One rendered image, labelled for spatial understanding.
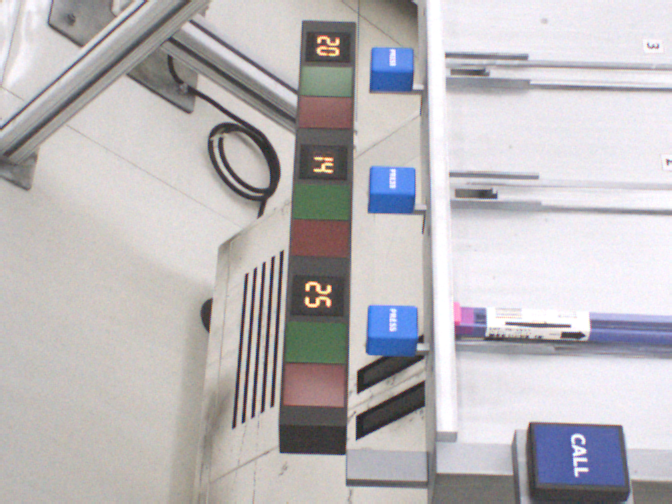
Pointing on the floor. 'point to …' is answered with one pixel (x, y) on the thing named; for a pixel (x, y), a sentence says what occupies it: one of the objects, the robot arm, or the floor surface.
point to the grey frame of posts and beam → (92, 73)
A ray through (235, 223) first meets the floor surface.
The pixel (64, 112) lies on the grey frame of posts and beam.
